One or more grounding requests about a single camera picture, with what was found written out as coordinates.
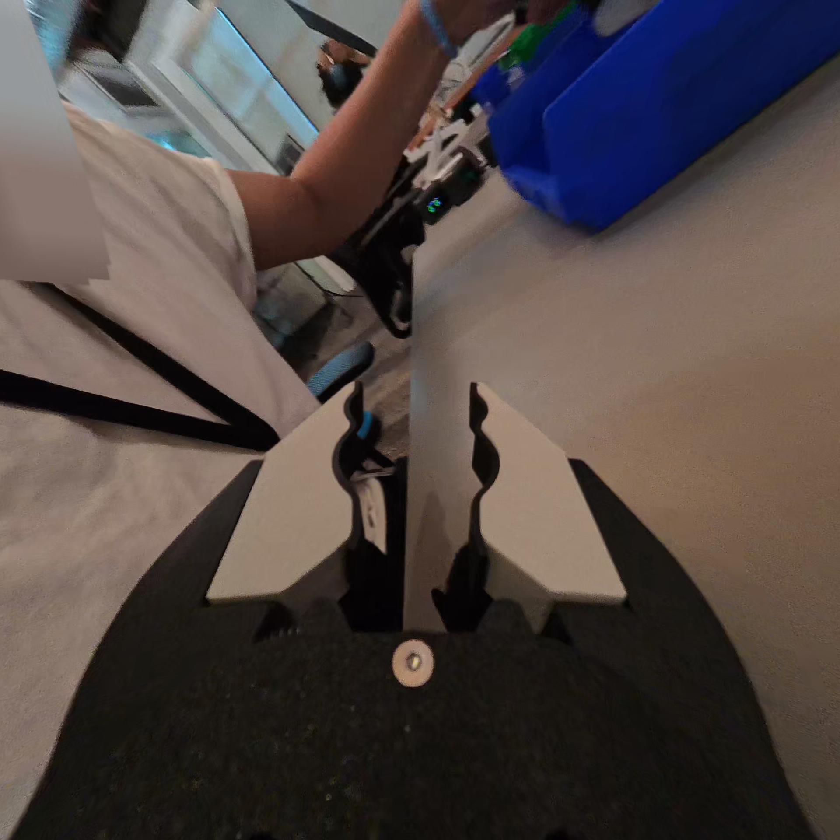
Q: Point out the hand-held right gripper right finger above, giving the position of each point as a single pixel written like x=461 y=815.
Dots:
x=544 y=531

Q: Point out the person's left hand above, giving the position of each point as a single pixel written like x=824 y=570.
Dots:
x=485 y=13

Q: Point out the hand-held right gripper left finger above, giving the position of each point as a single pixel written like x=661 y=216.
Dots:
x=289 y=525

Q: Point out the white folding frame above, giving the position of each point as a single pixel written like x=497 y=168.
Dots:
x=439 y=148

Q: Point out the green bin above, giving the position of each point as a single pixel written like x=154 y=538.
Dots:
x=535 y=39

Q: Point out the blue plastic storage bin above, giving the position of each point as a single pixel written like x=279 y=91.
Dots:
x=499 y=85
x=656 y=118

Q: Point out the person's left forearm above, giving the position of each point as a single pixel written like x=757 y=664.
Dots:
x=341 y=177

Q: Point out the blue office chair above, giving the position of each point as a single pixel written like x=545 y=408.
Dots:
x=341 y=371

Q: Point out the black device with green light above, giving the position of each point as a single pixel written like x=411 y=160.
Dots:
x=453 y=190

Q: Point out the blue wristband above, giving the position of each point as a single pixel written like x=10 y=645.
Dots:
x=438 y=33

